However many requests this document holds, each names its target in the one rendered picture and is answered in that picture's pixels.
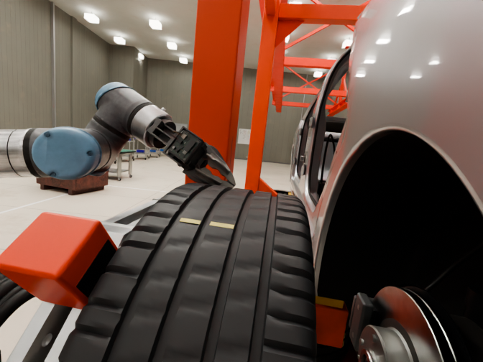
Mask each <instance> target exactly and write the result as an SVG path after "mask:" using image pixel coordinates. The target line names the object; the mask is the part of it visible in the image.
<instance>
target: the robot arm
mask: <svg viewBox="0 0 483 362"><path fill-rule="evenodd" d="M95 105H96V109H97V112H96V113H95V115H94V117H93V118H92V119H91V120H90V122H89V123H88V125H87V126H86V128H84V129H78V128H75V127H70V126H60V127H55V128H31V129H0V178H14V177H36V178H41V177H54V178H56V179H60V180H76V179H80V178H82V177H85V176H87V175H92V176H102V175H104V174H105V173H106V172H107V171H108V170H109V169H110V168H111V165H112V163H113V162H114V160H115V159H116V158H117V157H118V155H119V153H120V152H121V150H122V149H123V148H124V146H125V145H126V144H127V142H128V141H129V139H130V138H131V137H132V136H133V137H134V138H136V139H137V140H139V141H140V142H141V143H143V144H144V145H145V146H147V147H149V148H153V147H155V148H157V149H161V148H163V147H165V146H166V147H165V149H164V150H163V152H162V153H163V154H165V155H166V156H168V157H169V158H171V159H172V160H173V161H174V162H176V163H177V164H178V166H179V167H182V168H183V169H184V170H183V171H182V173H184V174H186V175H187V176H188V177H189V178H190V179H191V180H192V181H194V182H197V183H203V184H209V185H219V186H224V187H232V188H234V187H235V185H236V182H235V179H234V176H233V174H232V172H231V170H230V169H229V167H228V165H227V164H226V162H225V161H224V158H223V157H222V156H221V154H220V152H219V151H218V150H217V148H215V147H214V146H212V145H209V144H207V143H206V142H204V141H203V140H202V138H200V137H199V136H197V135H196V134H194V133H193V132H192V131H190V130H189V129H187V128H185V127H184V126H182V128H181V129H180V130H179V131H176V125H175V123H173V118H172V117H171V116H170V115H169V114H168V113H166V112H165V108H161V109H160V108H159V107H157V106H156V105H155V104H153V103H152V102H150V101H148V100H147V99H146V98H145V97H143V96H141V95H140V94H138V92H136V91H135V89H133V88H130V87H128V86H127V85H124V84H123V83H118V82H113V83H108V84H106V85H104V86H103V87H102V88H101V89H100V90H99V91H98V93H97V94H96V97H95ZM182 131H183V132H182ZM181 132H182V133H181ZM167 150H168V153H167ZM207 164H208V165H209V166H210V167H211V168H212V169H215V170H218V171H219V172H220V174H221V175H222V176H224V177H226V179H227V181H224V180H221V178H220V177H219V176H215V175H212V173H211V171H210V170H209V169H207V168H206V165H207Z"/></svg>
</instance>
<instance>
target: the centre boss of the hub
mask: <svg viewBox="0 0 483 362"><path fill-rule="evenodd" d="M359 362H377V360H376V357H375V354H374V352H373V350H372V349H371V348H363V349H362V351H361V353H360V357H359Z"/></svg>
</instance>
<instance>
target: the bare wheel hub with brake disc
mask: <svg viewBox="0 0 483 362"><path fill-rule="evenodd" d="M372 303H373V305H374V306H375V308H376V310H377V319H376V323H375V325H368V326H366V327H365V328H364V329H363V331H362V334H361V336H360V339H359V352H358V355H357V358H358V361H359V357H360V353H361V351H362V349H363V348H371V349H372V350H373V352H374V354H375V357H376V360H377V362H461V359H460V357H459V354H458V351H457V349H456V346H455V345H454V342H453V340H452V338H451V336H450V334H449V332H448V330H447V328H446V326H445V325H444V323H443V321H442V319H441V318H440V317H439V315H438V313H437V312H436V311H435V310H434V309H433V307H432V306H431V305H430V304H429V302H428V301H427V300H426V299H425V298H424V297H422V296H421V295H420V294H418V293H417V292H415V291H413V290H411V289H408V288H404V287H396V286H387V287H384V288H382V289H381V290H380V291H379V292H378V293H377V294H376V296H375V297H374V299H373V301H372Z"/></svg>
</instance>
